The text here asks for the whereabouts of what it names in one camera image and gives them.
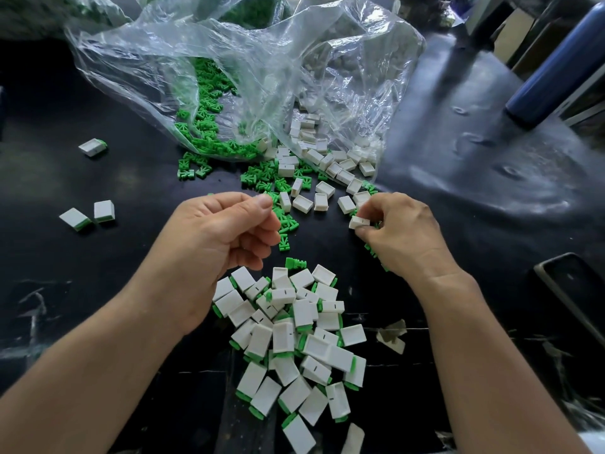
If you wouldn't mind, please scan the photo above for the person's left hand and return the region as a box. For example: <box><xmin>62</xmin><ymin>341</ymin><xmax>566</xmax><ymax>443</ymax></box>
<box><xmin>140</xmin><ymin>192</ymin><xmax>282</xmax><ymax>335</ymax></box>

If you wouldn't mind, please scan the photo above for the person's right hand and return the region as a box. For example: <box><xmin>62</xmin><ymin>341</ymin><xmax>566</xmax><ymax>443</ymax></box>
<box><xmin>354</xmin><ymin>192</ymin><xmax>463</xmax><ymax>291</ymax></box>

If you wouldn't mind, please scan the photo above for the assembled white-green part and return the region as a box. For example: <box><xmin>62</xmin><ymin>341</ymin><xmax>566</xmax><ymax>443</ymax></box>
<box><xmin>93</xmin><ymin>199</ymin><xmax>117</xmax><ymax>224</ymax></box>
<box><xmin>59</xmin><ymin>207</ymin><xmax>92</xmax><ymax>233</ymax></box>
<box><xmin>78</xmin><ymin>137</ymin><xmax>109</xmax><ymax>158</ymax></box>

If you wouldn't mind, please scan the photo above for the heap of white caps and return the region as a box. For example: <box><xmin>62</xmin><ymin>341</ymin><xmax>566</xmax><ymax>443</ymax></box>
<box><xmin>277</xmin><ymin>108</ymin><xmax>381</xmax><ymax>216</ymax></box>

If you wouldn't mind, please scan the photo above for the pile of green clips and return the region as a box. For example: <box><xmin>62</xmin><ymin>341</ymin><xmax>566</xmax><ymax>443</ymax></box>
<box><xmin>175</xmin><ymin>56</ymin><xmax>389</xmax><ymax>272</ymax></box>

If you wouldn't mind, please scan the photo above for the pile of assembled white-green pieces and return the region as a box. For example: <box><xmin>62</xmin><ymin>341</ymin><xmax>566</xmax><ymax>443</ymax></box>
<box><xmin>212</xmin><ymin>258</ymin><xmax>368</xmax><ymax>454</ymax></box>

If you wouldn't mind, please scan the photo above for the person's left forearm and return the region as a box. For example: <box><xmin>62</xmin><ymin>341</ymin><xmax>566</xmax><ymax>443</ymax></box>
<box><xmin>0</xmin><ymin>293</ymin><xmax>190</xmax><ymax>454</ymax></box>

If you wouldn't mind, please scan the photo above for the person's right forearm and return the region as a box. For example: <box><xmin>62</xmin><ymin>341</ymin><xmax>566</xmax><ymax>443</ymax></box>
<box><xmin>414</xmin><ymin>267</ymin><xmax>592</xmax><ymax>454</ymax></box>

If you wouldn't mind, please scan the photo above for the empty white shell right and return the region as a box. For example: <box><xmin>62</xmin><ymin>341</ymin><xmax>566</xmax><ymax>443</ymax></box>
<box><xmin>376</xmin><ymin>319</ymin><xmax>408</xmax><ymax>356</ymax></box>

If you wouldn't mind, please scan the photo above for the black smartphone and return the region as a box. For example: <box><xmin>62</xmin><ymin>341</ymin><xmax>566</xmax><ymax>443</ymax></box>
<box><xmin>534</xmin><ymin>252</ymin><xmax>605</xmax><ymax>346</ymax></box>

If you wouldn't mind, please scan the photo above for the clear plastic bag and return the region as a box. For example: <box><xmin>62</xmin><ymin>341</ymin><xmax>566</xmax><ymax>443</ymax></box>
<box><xmin>64</xmin><ymin>0</ymin><xmax>427</xmax><ymax>161</ymax></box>

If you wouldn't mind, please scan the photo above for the blue cylinder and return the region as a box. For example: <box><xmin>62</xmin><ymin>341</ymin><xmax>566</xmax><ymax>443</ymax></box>
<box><xmin>504</xmin><ymin>3</ymin><xmax>605</xmax><ymax>129</ymax></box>

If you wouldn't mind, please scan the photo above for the brown cardboard box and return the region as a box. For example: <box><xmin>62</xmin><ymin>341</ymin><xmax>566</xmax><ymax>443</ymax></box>
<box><xmin>492</xmin><ymin>3</ymin><xmax>536</xmax><ymax>61</ymax></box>

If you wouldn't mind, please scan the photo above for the plastic bag full of green pieces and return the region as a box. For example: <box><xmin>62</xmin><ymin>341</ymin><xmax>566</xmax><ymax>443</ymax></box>
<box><xmin>137</xmin><ymin>0</ymin><xmax>285</xmax><ymax>29</ymax></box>

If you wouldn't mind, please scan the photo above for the large bag of assembled pieces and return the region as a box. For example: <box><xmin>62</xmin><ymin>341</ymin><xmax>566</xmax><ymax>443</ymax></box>
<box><xmin>0</xmin><ymin>0</ymin><xmax>129</xmax><ymax>42</ymax></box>

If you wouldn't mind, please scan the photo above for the white metal frame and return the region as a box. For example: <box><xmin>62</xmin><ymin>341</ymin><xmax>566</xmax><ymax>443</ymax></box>
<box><xmin>461</xmin><ymin>0</ymin><xmax>605</xmax><ymax>62</ymax></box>

